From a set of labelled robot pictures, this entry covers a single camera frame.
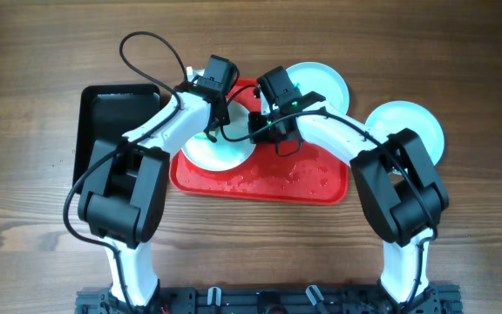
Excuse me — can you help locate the white plate green smear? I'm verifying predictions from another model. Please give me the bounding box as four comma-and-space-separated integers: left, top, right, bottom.
181, 101, 255, 172

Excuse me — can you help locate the light blue plate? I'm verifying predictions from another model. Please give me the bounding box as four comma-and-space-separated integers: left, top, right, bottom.
365, 100, 445, 165

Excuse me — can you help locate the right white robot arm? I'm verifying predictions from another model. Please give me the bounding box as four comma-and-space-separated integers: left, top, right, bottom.
249, 66, 449, 310

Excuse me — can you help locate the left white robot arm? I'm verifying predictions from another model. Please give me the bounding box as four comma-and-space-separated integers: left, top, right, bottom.
71, 56, 239, 313

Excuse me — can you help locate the red plastic tray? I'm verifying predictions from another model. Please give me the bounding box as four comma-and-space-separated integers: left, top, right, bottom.
169, 77, 349, 206

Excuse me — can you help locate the black plastic tray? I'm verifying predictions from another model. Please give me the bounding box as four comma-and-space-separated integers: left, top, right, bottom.
72, 84, 160, 181

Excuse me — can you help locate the blue plate green smear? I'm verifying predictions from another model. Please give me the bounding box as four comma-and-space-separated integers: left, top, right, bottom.
287, 62, 350, 114

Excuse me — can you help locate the right black cable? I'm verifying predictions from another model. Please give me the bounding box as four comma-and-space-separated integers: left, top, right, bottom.
217, 82, 438, 302

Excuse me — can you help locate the black cable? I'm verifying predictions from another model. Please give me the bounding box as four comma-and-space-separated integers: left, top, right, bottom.
62, 31, 189, 313
217, 82, 438, 302

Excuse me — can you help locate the left black cable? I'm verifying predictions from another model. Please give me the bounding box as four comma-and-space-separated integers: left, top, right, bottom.
62, 31, 189, 313

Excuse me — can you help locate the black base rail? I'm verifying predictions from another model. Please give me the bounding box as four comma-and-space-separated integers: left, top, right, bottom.
74, 283, 464, 314

